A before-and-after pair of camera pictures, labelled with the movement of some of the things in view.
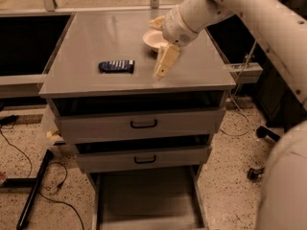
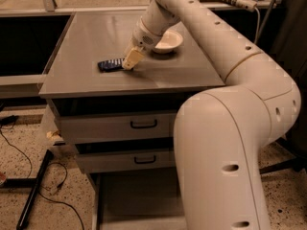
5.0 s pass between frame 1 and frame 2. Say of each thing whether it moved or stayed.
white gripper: moved
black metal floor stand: stayed
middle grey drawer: stayed
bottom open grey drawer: stayed
